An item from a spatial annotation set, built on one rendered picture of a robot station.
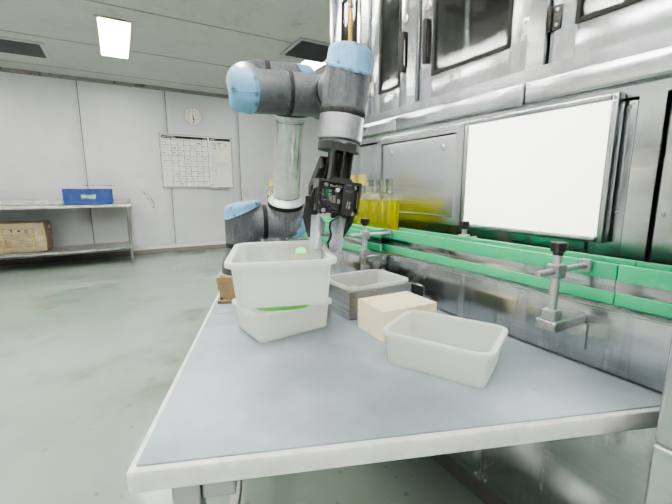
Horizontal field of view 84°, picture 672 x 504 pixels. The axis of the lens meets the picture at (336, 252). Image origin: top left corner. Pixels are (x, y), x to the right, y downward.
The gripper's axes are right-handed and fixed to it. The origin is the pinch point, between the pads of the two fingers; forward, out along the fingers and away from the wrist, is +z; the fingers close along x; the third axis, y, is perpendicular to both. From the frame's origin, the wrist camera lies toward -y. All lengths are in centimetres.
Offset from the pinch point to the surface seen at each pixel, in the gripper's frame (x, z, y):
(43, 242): -291, 99, -508
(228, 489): -12.8, 33.8, 14.6
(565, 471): 77, 55, -11
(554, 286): 43.5, 0.3, 7.2
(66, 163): -296, -10, -579
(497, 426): 26.6, 20.5, 19.7
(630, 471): 80, 45, 3
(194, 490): -17.6, 33.4, 14.9
